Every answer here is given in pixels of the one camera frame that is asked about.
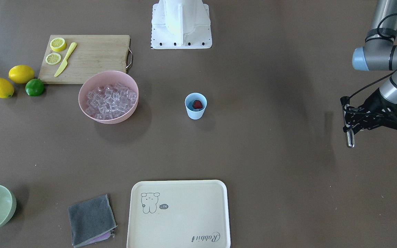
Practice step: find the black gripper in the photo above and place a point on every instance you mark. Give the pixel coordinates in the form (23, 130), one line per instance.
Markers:
(374, 102)

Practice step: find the steel muddler black tip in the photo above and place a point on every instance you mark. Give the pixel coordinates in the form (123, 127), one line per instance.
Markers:
(350, 140)

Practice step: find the red strawberry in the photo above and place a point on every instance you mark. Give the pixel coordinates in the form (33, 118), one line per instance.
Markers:
(197, 105)

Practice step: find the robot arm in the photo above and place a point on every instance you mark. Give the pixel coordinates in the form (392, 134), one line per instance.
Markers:
(378, 54)

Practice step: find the light blue plastic cup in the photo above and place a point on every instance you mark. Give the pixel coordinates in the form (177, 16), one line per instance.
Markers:
(195, 115)

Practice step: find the pink bowl of ice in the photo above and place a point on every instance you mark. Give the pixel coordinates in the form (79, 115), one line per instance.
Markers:
(109, 97)

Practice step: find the cream rabbit tray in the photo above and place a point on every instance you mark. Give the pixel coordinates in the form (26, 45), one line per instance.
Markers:
(179, 214)

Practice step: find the grey folded cloth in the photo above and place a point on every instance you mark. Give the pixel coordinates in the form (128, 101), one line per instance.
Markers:
(91, 221)

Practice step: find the yellow plastic knife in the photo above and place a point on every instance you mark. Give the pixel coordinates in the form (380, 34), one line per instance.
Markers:
(64, 62)

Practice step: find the lemon half slice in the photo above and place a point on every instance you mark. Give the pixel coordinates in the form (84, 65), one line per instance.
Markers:
(53, 58)
(58, 44)

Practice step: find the green lime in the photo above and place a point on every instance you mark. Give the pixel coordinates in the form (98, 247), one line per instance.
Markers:
(34, 87)

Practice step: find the whole lemon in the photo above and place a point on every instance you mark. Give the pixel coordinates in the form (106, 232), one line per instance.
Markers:
(6, 89)
(21, 74)

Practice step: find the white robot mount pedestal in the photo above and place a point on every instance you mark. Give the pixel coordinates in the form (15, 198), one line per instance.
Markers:
(181, 24)

